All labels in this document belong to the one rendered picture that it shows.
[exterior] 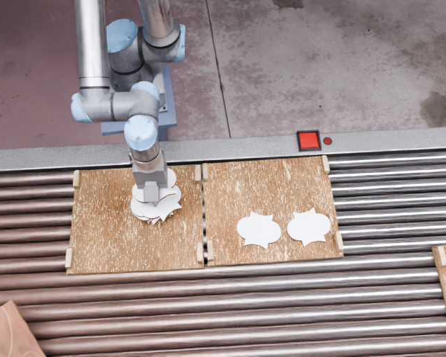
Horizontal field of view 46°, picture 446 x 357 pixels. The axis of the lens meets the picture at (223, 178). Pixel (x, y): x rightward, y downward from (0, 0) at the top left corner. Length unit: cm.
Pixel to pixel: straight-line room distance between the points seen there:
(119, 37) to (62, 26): 182
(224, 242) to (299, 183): 32
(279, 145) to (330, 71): 146
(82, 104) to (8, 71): 204
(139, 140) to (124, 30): 56
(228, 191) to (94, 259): 46
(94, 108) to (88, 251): 50
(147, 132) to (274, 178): 59
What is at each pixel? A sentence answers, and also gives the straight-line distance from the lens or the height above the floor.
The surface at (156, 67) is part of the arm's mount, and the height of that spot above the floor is 97.
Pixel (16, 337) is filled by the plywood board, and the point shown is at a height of 104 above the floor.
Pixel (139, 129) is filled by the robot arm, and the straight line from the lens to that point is 128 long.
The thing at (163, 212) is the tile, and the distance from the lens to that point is 161.
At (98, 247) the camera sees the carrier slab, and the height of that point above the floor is 94.
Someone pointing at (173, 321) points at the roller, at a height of 92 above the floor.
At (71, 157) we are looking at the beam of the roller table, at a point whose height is 92.
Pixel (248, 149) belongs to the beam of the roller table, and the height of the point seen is 92.
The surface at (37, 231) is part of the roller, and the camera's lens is 177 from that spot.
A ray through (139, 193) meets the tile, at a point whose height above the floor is 109.
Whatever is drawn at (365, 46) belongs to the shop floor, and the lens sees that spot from 338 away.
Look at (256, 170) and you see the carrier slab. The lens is 174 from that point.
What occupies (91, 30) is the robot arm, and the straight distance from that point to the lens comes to 140.
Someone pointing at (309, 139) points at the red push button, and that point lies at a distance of 182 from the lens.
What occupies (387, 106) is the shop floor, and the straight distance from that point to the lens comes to 314.
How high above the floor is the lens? 246
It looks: 63 degrees down
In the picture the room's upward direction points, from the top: 1 degrees counter-clockwise
